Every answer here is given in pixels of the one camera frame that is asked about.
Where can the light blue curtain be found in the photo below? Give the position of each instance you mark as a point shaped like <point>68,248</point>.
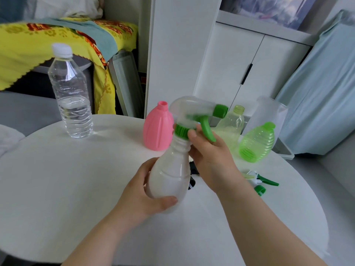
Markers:
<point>324,94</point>

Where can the translucent green spray head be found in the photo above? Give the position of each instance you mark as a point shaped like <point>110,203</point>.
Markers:
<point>194,106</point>

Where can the white cabinet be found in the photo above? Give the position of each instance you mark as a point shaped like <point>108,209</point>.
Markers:
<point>177,52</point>

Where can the person's left hand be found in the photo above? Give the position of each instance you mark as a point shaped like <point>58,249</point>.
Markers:
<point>136,199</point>

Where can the green ribbed bottle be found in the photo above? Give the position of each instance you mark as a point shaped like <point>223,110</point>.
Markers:
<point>256,144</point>

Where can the person's right hand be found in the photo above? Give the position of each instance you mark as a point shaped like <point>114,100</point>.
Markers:
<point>213,163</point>

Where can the white pillow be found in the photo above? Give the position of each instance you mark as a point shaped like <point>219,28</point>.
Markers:
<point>63,6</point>

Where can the grey plastic bin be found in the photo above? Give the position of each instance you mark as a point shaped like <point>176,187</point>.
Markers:
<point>285,152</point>

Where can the dark teal pillow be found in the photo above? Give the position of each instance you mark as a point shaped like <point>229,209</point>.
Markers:
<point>11,8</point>

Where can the white green spray head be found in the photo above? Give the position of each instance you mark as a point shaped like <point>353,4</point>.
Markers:
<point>260,189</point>

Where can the grey plastic lid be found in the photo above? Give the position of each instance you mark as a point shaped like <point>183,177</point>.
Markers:
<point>124,80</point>

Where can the clear water bottle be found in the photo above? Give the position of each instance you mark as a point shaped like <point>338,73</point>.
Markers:
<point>72,102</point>

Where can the person's right forearm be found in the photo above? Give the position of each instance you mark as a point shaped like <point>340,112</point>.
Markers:
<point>263,232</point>

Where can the yellow-green clear bottle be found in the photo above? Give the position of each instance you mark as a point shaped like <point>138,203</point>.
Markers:
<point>230,124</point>

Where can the translucent white plastic bag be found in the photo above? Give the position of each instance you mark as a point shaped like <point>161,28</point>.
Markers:
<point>266,110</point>

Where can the white plastic bottle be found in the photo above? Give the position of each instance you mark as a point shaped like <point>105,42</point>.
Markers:
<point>169,174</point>

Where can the clear storage bag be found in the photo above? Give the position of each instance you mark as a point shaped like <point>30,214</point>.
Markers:
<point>266,8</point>

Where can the white blanket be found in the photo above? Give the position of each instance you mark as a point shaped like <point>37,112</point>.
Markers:
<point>9,139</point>

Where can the teal towel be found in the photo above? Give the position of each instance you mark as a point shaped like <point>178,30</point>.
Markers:
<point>97,35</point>

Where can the black spray head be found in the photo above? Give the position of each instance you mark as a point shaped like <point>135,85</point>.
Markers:
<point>193,168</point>

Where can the yellow floral cloth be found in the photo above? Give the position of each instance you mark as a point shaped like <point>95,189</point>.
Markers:
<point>27,47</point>

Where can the pink plastic bottle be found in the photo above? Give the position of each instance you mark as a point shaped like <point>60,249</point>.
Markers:
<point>156,130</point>

